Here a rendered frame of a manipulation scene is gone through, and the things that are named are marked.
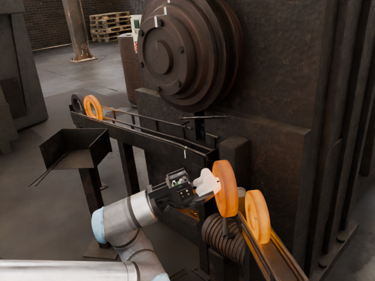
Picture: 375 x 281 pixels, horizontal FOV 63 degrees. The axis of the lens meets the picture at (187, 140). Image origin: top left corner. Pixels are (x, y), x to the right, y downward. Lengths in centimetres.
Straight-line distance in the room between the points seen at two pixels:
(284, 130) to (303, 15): 37
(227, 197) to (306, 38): 56
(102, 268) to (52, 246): 136
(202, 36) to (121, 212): 61
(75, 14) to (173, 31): 715
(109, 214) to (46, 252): 128
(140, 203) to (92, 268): 19
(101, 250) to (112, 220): 112
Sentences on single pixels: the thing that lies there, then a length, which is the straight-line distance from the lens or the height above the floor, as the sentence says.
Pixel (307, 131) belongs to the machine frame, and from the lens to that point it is 109.
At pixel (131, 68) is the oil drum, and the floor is 49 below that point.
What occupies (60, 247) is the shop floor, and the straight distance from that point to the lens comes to 208.
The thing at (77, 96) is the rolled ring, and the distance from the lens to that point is 216.
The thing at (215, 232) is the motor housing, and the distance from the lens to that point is 118.
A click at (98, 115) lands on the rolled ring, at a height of 67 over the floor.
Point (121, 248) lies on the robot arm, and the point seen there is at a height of 71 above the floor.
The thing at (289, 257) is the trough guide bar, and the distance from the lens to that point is 86.
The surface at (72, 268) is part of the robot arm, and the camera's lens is 74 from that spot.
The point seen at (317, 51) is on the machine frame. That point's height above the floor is 113.
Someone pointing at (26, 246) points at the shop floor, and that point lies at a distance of 220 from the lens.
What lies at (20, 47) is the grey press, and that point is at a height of 92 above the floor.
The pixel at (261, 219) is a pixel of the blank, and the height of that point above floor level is 75.
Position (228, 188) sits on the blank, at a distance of 78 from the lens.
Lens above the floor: 132
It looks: 26 degrees down
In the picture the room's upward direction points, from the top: 5 degrees counter-clockwise
